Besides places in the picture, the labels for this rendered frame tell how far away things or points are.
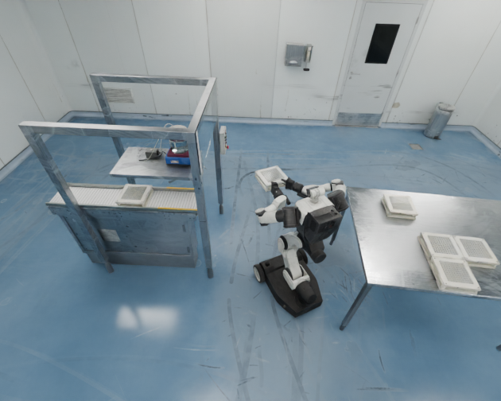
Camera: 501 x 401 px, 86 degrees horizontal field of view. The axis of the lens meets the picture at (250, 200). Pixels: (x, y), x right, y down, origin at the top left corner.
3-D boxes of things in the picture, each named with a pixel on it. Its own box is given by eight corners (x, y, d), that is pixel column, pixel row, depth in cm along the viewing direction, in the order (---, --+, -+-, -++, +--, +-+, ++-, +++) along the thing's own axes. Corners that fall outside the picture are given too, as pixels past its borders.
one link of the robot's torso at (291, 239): (295, 244, 270) (320, 245, 226) (279, 251, 264) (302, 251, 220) (290, 230, 271) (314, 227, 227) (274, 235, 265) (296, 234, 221)
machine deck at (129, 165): (201, 153, 230) (201, 149, 228) (192, 181, 203) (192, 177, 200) (129, 150, 231) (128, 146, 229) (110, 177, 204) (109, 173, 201)
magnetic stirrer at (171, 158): (196, 151, 226) (196, 142, 219) (192, 166, 210) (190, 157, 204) (172, 150, 226) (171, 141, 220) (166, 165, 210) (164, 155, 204)
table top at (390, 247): (499, 203, 268) (502, 200, 265) (588, 311, 187) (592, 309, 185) (345, 188, 278) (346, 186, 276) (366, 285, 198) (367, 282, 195)
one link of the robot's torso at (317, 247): (325, 260, 220) (330, 247, 208) (312, 266, 216) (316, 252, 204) (306, 235, 238) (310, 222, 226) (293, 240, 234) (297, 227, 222)
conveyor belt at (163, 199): (203, 196, 258) (203, 192, 254) (199, 216, 239) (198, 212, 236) (64, 190, 259) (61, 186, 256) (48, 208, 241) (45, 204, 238)
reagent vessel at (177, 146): (192, 144, 217) (188, 122, 204) (188, 155, 205) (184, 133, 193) (172, 143, 217) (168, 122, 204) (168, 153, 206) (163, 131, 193)
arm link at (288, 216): (283, 225, 203) (298, 224, 194) (275, 226, 196) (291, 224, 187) (281, 210, 204) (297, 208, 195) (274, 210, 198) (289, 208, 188)
